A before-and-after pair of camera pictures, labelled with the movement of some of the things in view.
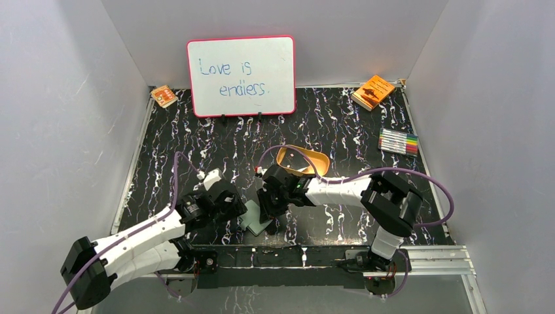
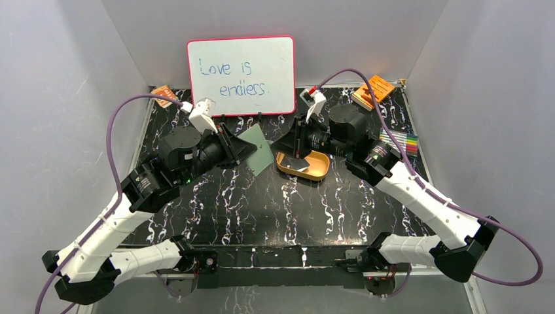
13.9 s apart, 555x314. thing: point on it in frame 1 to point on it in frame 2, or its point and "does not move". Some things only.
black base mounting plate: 276,267 does not move
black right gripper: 266,211 to 291,142
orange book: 369,94 does not move
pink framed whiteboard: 242,76 does not move
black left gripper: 232,205 to 230,146
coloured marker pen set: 399,142 does not move
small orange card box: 164,95 does not move
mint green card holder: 251,218 to 263,156
